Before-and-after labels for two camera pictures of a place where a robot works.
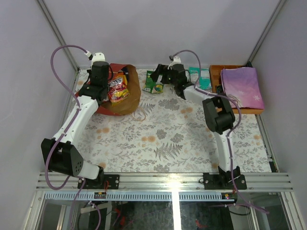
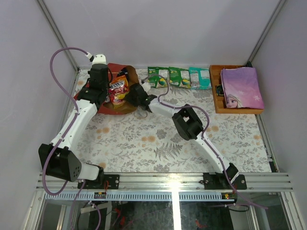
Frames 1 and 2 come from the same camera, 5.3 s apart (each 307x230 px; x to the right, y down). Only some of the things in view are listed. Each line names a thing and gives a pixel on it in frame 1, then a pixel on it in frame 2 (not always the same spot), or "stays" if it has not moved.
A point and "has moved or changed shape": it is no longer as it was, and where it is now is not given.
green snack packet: x=150 y=86 has moved or changed shape
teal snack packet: x=205 y=81 stays
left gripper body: x=100 y=78 stays
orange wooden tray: x=215 y=71 stays
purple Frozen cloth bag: x=242 y=84 stays
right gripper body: x=168 y=78 to x=133 y=101
